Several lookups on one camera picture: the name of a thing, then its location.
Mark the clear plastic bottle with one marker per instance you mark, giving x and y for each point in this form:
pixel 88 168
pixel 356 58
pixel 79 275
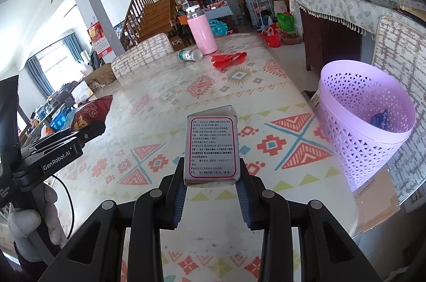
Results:
pixel 190 55

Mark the red snack bag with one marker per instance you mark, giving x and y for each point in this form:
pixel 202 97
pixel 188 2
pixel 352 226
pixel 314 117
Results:
pixel 91 109

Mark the grey printed box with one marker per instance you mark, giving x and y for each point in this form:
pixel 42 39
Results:
pixel 211 145

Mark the checkered cloth table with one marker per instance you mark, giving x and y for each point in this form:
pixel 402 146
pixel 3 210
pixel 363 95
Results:
pixel 218 11

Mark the patterned chair with low back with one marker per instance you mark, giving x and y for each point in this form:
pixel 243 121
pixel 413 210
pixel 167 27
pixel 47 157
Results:
pixel 143 54

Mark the dark wooden sideboard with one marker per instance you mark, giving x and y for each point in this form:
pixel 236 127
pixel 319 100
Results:
pixel 329 39

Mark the purple plastic waste basket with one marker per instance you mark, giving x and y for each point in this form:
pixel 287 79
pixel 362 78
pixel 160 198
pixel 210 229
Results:
pixel 359 149

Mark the green bag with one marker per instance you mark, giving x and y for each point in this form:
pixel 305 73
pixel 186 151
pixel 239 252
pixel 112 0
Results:
pixel 285 22

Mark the red foil packet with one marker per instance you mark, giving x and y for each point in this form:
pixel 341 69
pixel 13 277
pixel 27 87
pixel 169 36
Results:
pixel 228 61

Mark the person's left hand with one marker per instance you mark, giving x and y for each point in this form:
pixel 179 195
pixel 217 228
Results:
pixel 25 228

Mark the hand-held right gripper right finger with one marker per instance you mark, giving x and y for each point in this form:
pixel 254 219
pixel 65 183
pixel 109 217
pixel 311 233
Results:
pixel 244 205

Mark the pink thermos flask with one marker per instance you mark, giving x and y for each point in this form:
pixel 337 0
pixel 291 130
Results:
pixel 201 36

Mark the red wall calendar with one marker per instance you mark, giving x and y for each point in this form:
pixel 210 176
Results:
pixel 99 39

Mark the patterned tablecloth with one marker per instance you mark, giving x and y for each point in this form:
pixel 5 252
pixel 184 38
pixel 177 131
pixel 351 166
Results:
pixel 199 92

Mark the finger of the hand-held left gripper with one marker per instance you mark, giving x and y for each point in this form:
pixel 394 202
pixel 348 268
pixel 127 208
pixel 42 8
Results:
pixel 93 132
pixel 53 139

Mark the patterned chair beside basket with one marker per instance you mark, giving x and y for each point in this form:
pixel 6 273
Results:
pixel 399 46

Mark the white shelf rack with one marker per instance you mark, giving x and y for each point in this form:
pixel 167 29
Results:
pixel 258 6

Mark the fringed leaf-print cloth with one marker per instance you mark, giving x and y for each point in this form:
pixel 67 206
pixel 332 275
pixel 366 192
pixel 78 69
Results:
pixel 349 11

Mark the blue packets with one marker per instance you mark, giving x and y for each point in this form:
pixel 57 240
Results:
pixel 61 122

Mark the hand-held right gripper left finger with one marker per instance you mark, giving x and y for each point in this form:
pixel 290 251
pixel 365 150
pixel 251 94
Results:
pixel 179 205

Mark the blue curtains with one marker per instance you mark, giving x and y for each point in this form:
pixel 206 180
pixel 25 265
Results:
pixel 40 75

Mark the dark wrapper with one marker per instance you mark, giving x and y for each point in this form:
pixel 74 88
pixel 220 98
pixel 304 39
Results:
pixel 380 119

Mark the teal basket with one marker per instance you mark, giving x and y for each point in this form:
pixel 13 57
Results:
pixel 218 28

